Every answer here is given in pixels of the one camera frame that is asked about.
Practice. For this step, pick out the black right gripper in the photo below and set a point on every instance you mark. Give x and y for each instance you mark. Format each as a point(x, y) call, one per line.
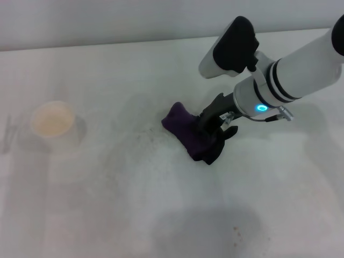
point(217, 107)

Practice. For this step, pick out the purple rag with black edge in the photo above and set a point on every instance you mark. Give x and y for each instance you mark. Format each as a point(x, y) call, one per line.
point(188, 131)

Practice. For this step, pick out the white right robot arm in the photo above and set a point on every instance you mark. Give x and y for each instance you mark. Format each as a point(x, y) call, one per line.
point(295, 72)

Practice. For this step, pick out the white and black right wrist camera box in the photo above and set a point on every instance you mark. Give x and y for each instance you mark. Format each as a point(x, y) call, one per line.
point(231, 48)

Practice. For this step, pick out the white paper cup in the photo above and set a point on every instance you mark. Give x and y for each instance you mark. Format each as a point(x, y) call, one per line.
point(52, 119)

